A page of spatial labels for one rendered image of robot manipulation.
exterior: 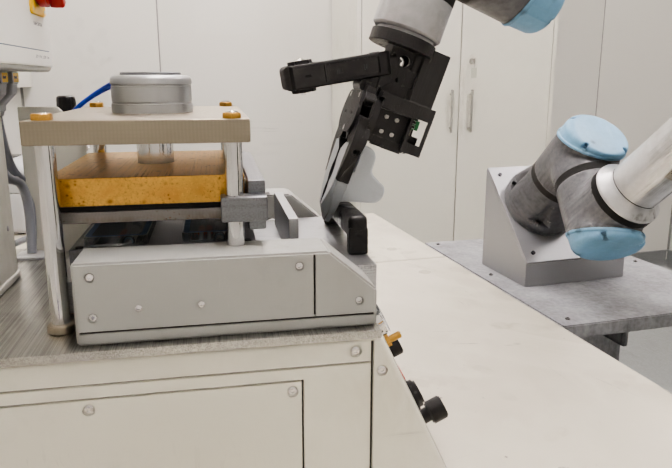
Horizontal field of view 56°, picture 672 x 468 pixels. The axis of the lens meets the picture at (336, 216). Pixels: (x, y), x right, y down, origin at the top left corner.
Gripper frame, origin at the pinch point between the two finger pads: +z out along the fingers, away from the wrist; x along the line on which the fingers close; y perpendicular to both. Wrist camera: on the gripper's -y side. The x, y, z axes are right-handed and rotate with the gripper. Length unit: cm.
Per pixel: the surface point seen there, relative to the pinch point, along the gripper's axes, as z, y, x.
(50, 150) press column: 0.6, -25.7, -13.0
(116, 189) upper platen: 2.7, -20.2, -10.2
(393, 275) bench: 16, 31, 52
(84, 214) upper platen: 5.6, -22.2, -10.2
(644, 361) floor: 40, 185, 147
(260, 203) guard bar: -0.5, -8.4, -13.6
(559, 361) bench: 11.7, 42.1, 8.7
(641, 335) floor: 34, 200, 171
